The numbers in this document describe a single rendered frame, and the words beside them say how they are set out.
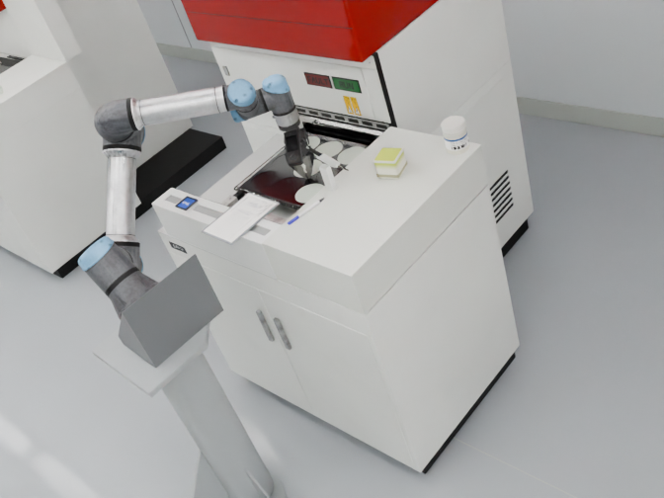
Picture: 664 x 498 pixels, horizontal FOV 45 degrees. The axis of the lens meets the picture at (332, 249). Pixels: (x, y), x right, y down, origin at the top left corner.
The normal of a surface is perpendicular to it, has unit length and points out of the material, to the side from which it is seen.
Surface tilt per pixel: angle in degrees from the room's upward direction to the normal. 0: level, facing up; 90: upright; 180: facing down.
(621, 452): 0
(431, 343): 90
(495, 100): 90
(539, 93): 90
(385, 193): 0
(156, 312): 90
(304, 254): 0
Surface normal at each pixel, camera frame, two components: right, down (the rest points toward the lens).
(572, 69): -0.63, 0.61
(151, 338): 0.69, 0.29
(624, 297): -0.27, -0.75
